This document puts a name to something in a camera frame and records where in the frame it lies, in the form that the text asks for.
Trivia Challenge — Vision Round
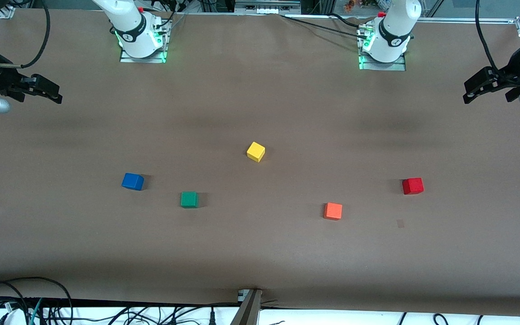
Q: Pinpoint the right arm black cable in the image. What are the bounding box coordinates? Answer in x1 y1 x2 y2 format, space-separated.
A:
0 0 51 69

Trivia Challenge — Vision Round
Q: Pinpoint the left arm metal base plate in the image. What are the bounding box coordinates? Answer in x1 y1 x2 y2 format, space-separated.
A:
358 25 408 72

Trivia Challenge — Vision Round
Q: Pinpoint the teal cable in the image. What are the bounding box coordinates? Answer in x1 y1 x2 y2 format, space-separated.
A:
27 298 44 325

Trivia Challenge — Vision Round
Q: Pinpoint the red wooden cube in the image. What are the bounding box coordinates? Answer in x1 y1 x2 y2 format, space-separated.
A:
402 177 424 195

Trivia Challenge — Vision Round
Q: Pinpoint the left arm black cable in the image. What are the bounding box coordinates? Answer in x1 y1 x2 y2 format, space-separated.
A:
474 0 501 73

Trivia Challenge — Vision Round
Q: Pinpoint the black cable across table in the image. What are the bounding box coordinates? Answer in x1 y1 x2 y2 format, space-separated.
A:
280 14 362 37

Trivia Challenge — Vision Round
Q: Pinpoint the silver power strip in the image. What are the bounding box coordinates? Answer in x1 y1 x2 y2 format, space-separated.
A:
235 0 302 15

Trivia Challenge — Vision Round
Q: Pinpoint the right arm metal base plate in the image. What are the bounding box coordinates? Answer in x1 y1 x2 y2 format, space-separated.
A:
119 19 169 64

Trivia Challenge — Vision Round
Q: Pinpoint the looping black floor cable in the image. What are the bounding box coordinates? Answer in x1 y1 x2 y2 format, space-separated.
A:
0 276 74 325

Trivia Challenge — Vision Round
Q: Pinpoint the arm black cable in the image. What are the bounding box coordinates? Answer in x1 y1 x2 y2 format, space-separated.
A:
0 0 51 69
474 0 501 73

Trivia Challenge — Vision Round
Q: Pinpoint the orange wooden cube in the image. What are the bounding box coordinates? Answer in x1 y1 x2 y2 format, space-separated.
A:
323 202 343 221

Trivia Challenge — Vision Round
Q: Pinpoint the grey camera stand post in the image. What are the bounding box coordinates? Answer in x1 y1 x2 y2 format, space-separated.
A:
230 288 263 325

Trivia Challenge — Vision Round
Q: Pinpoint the yellow wooden cube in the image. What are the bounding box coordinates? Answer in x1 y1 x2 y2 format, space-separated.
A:
246 141 266 163

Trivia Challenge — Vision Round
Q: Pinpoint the green wooden cube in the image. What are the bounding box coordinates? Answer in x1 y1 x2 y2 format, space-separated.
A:
180 191 199 209

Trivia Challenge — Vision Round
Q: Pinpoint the blue wooden cube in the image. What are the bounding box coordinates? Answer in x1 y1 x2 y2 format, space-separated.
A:
121 173 145 191

